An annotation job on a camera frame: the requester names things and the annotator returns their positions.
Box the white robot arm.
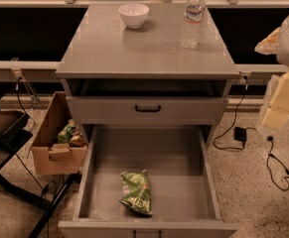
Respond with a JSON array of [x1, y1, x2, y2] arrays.
[[254, 16, 289, 135]]

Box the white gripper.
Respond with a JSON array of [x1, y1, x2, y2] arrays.
[[254, 28, 289, 130]]

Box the white ceramic bowl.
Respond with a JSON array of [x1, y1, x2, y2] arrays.
[[118, 4, 150, 29]]

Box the clear plastic water bottle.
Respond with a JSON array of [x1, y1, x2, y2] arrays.
[[181, 0, 206, 49]]

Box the grey drawer cabinet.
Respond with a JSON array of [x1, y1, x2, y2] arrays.
[[56, 1, 238, 142]]

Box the black adapter cable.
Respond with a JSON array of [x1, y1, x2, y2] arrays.
[[212, 75, 257, 152]]

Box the green snack bag in box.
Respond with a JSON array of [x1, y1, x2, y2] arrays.
[[56, 119, 76, 144]]

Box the green jalapeno chip bag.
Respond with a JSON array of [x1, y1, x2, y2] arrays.
[[119, 170, 153, 216]]

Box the black power adapter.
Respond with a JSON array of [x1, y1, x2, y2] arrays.
[[234, 127, 247, 142]]

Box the open grey middle drawer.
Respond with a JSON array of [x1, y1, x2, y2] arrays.
[[59, 126, 237, 238]]

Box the cardboard box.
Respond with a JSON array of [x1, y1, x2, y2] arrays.
[[31, 92, 87, 175]]

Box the closed grey top drawer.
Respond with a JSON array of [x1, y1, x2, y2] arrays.
[[67, 96, 227, 125]]

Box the black cable on floor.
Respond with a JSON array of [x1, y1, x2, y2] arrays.
[[265, 136, 289, 192]]

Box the black folding table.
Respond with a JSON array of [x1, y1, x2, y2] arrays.
[[0, 140, 78, 238]]

